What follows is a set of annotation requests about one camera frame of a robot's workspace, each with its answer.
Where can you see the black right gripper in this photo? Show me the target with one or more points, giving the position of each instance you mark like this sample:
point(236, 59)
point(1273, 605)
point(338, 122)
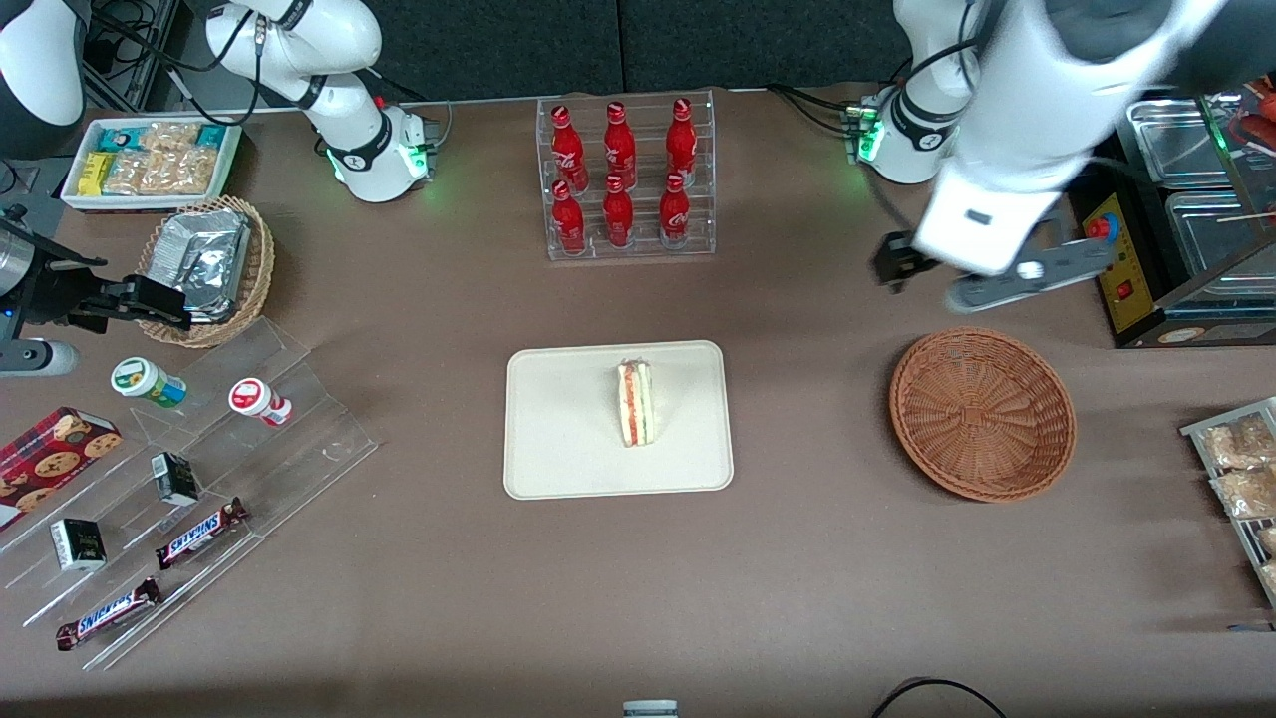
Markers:
point(62, 295)

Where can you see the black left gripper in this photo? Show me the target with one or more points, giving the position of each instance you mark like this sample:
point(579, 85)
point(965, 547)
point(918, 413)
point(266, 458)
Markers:
point(895, 258)

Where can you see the triangular sandwich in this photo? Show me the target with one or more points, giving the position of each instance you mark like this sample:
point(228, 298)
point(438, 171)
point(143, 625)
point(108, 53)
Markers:
point(635, 404)

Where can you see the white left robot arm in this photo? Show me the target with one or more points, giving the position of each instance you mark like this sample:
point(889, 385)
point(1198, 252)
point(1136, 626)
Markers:
point(1047, 100)

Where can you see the light wicker basket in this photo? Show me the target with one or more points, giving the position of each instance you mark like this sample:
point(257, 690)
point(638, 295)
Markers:
point(257, 269)

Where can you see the white snack tray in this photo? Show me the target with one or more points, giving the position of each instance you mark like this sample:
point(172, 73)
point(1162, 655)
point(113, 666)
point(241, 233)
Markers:
point(231, 170)

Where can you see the brown wicker basket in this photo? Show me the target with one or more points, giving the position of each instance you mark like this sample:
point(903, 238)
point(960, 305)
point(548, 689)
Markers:
point(982, 414)

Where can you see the cream plastic serving tray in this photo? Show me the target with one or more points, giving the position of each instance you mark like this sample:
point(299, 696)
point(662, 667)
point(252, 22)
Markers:
point(568, 429)

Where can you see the aluminium foil container stack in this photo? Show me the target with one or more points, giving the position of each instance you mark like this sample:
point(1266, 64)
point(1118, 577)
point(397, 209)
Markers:
point(204, 259)

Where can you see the green lid white jar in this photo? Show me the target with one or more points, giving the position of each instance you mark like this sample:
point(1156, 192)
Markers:
point(145, 381)

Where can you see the clear bag of crackers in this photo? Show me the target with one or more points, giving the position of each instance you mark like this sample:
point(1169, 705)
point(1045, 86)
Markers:
point(169, 137)
point(187, 172)
point(130, 173)

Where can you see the red lid white jar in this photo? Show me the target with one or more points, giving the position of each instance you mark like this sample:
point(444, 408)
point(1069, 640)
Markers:
point(257, 399)

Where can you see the yellow snack bar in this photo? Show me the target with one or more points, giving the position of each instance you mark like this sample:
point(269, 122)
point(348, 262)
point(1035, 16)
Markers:
point(95, 173)

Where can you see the teal snack packet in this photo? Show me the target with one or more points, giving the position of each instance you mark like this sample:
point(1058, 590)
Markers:
point(118, 138)
point(211, 135)

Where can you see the small black carton box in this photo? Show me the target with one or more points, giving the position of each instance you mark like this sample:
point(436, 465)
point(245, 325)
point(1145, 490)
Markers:
point(175, 479)
point(78, 544)

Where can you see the red tartan cookie box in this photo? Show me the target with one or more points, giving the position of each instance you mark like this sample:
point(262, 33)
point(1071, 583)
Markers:
point(55, 464)

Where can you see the red emergency stop button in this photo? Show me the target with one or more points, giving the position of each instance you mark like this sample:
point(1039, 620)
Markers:
point(1100, 227)

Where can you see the clear acrylic stepped display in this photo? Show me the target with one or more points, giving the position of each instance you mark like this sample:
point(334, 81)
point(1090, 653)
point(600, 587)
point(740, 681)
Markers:
point(299, 449)

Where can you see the black yellow food warmer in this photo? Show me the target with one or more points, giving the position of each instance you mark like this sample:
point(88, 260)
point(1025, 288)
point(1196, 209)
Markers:
point(1131, 279)

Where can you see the red cola bottle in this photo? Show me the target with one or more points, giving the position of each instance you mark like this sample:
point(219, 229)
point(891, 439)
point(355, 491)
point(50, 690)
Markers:
point(620, 150)
point(675, 214)
point(682, 145)
point(618, 214)
point(568, 150)

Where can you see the Snickers chocolate bar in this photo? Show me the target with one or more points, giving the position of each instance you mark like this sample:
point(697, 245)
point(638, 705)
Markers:
point(199, 534)
point(108, 614)

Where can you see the clear acrylic bottle rack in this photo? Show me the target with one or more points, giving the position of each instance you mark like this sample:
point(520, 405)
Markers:
point(643, 249)

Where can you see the steel food pan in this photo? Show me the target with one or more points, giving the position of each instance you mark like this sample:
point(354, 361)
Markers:
point(1211, 234)
point(1176, 140)

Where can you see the red soda cans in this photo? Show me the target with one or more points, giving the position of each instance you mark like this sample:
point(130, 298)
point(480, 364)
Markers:
point(568, 224)

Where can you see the red sausages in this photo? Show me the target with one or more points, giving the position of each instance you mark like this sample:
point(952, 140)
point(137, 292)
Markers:
point(1258, 115)

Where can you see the clear bag of pastry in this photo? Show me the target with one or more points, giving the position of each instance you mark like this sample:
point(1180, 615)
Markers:
point(1266, 540)
point(1246, 494)
point(1241, 444)

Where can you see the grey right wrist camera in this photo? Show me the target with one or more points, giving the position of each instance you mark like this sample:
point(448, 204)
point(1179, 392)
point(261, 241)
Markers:
point(35, 357)

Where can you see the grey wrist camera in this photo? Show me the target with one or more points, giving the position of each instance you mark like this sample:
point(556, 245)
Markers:
point(35, 357)
point(1037, 274)

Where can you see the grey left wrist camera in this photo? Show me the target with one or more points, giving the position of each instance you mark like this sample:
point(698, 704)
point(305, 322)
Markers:
point(1037, 274)

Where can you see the grey white mount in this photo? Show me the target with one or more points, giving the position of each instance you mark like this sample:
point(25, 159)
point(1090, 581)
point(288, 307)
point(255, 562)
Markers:
point(650, 710)

